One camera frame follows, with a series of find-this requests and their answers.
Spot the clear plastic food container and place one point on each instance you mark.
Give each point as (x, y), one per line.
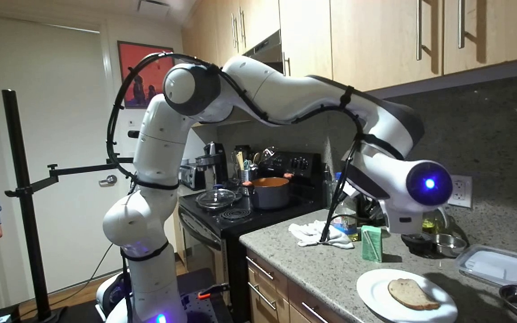
(489, 265)

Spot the white round plate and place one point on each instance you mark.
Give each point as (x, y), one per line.
(372, 290)

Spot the black camera stand pole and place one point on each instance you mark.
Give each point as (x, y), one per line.
(108, 186)

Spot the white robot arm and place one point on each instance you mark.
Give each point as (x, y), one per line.
(378, 166)

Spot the black stove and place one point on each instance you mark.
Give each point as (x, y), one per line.
(212, 240)

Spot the glass pot lid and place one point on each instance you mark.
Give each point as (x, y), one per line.
(218, 199)

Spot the white crumpled cloth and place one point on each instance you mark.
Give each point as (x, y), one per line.
(311, 234)

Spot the black coffee maker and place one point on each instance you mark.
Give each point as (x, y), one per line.
(216, 152)

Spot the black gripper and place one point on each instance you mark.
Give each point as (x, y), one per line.
(404, 224)

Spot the slice of brown bread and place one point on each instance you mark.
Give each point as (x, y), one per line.
(408, 294)

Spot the orange cooking pot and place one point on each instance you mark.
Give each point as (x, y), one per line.
(270, 193)

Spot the white wall outlet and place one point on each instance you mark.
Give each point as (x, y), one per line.
(462, 191)

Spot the red framed wall picture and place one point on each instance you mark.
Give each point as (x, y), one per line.
(150, 80)

